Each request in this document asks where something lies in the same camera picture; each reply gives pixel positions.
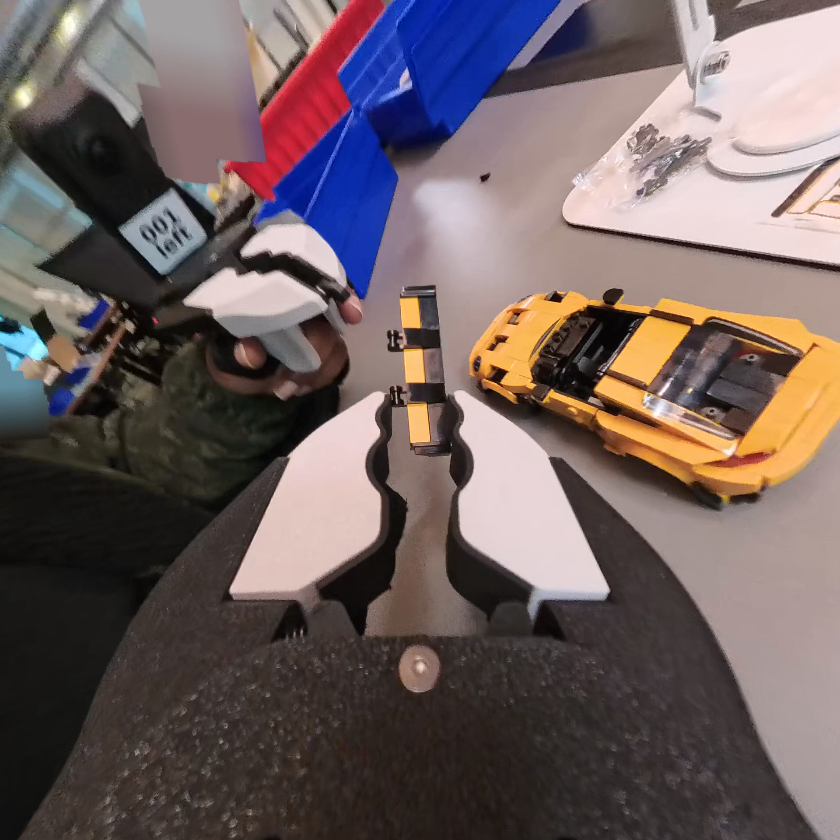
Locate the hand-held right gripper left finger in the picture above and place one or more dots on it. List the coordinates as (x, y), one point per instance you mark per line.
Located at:
(315, 518)

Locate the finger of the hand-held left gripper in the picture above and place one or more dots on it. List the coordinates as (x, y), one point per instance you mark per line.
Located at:
(298, 253)
(262, 302)

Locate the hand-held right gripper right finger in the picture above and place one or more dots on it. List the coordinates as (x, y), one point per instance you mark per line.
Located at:
(525, 518)

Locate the yellow black lego spoiler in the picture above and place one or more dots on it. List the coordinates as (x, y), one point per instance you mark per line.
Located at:
(420, 367)

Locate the person's left forearm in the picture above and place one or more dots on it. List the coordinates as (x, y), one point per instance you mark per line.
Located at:
(184, 426)

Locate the yellow lego car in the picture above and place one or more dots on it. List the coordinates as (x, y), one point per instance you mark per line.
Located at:
(656, 348)

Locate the plastic bag of lego parts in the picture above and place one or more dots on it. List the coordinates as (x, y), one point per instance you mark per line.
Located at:
(663, 154)

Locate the lego sticker sheet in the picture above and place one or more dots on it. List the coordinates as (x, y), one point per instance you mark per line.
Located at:
(820, 197)

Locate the person's left hand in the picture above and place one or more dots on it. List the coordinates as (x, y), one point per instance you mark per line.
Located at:
(328, 358)

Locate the red storage bin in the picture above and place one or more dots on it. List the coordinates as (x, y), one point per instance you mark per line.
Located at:
(308, 92)

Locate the white book stand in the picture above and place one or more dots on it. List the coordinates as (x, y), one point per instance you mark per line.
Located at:
(722, 210)

